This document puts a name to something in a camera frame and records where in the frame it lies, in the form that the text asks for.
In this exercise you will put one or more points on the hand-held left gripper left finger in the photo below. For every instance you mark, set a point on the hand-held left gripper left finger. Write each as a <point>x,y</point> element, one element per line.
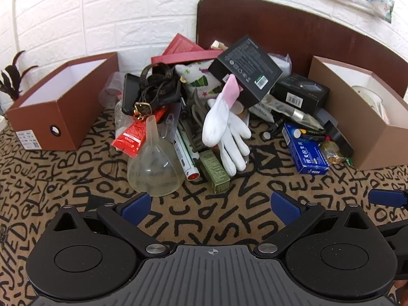
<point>138,205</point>

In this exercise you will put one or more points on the large black box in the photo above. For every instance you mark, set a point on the large black box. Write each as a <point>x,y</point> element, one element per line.
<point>245,63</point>

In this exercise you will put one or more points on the brown wooden headboard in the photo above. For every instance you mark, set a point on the brown wooden headboard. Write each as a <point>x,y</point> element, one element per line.
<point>302,28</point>

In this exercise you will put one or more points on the grey box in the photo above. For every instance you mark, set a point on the grey box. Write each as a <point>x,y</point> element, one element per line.
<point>326,118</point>

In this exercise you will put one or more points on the small black box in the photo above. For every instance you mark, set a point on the small black box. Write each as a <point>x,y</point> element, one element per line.
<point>299,91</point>

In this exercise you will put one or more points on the white glove with pink cuff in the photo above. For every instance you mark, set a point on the white glove with pink cuff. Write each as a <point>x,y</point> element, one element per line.
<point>216,121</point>

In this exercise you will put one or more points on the tan cardboard box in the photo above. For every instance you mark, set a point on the tan cardboard box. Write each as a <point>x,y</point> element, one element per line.
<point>344,127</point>

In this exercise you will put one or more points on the blue box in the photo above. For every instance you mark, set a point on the blue box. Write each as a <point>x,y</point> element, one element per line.
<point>307,153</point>

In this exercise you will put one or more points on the black feather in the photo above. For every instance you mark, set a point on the black feather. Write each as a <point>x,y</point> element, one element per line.
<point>11,83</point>

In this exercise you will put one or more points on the white plastic bag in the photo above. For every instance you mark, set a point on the white plastic bag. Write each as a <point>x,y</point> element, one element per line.
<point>283,63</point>

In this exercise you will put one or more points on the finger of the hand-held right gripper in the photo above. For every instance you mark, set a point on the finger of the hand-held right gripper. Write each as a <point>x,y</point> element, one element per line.
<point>387,197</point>
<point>400,232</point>

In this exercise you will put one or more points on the clear plastic bag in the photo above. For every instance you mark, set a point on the clear plastic bag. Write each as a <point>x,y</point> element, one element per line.
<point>110,92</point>

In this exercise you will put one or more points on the red packet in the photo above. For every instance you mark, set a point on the red packet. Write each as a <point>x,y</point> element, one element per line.
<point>130,137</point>

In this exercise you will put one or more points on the beige block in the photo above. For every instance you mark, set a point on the beige block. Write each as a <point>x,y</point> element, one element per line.
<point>218,45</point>

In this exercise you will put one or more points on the green box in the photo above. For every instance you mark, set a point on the green box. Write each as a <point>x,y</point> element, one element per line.
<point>215,172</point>

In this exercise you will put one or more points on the clear-wrapped grey tool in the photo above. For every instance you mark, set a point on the clear-wrapped grey tool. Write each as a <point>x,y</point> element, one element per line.
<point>296,113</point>

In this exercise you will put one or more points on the letter-printed tan blanket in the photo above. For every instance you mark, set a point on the letter-printed tan blanket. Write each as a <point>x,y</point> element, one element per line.
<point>79,172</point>

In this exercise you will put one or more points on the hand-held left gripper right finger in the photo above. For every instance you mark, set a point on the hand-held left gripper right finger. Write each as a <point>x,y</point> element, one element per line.
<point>285,208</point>

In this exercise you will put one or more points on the white cup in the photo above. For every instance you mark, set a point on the white cup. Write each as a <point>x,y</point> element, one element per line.
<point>369,97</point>

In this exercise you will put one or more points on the black battery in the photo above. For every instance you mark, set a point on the black battery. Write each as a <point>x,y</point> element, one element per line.
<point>274,129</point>

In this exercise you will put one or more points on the brown snack packet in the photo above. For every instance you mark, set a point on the brown snack packet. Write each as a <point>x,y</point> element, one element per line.
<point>331,151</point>

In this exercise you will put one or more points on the dark brown shoe box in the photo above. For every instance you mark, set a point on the dark brown shoe box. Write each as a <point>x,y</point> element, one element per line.
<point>79,108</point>

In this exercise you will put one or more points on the clear plastic funnel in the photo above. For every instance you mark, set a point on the clear plastic funnel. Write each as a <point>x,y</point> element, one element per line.
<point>156,169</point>

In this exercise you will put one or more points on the white marker tube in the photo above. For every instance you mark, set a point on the white marker tube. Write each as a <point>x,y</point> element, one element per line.
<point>186,159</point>

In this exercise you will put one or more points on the black phone case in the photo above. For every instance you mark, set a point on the black phone case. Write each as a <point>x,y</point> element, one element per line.
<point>129,92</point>

